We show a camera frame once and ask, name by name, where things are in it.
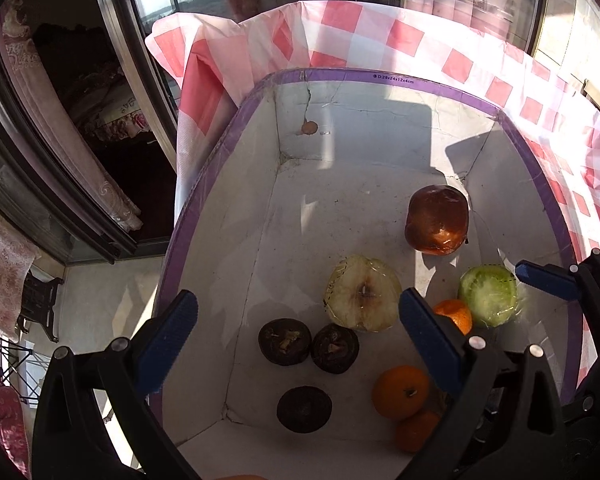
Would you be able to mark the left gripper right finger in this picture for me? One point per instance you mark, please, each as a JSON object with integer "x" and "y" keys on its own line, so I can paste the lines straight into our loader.
{"x": 503, "y": 419}

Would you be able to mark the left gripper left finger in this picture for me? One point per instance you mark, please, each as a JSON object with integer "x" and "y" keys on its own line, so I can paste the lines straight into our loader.
{"x": 70, "y": 439}

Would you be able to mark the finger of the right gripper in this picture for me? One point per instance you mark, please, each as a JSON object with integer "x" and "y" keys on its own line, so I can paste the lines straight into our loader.
{"x": 553, "y": 280}

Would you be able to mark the green apple half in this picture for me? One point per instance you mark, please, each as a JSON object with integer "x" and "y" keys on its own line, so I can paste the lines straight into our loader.
{"x": 490, "y": 293}

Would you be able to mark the small orange tangerine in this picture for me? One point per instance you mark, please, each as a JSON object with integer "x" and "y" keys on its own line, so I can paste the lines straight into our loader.
{"x": 457, "y": 311}
{"x": 411, "y": 434}

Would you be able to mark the large orange tangerine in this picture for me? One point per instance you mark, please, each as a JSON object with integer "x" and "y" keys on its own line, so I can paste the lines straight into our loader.
{"x": 400, "y": 392}

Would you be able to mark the large dark red apple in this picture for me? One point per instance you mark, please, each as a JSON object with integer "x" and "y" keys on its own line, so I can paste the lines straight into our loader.
{"x": 437, "y": 220}

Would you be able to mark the yellow apple half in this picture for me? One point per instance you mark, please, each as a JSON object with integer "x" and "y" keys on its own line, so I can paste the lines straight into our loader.
{"x": 362, "y": 294}

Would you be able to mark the black folding stool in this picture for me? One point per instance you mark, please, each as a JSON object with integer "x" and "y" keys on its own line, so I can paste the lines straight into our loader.
{"x": 37, "y": 305}

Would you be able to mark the purple storage box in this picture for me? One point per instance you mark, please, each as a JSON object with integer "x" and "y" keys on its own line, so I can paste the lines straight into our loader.
{"x": 315, "y": 166}

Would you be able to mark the red white checkered tablecloth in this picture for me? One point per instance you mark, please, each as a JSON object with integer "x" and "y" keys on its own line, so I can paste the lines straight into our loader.
{"x": 217, "y": 63}

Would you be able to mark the window frame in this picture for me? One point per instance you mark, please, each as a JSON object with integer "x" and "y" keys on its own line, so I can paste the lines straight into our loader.
{"x": 125, "y": 104}

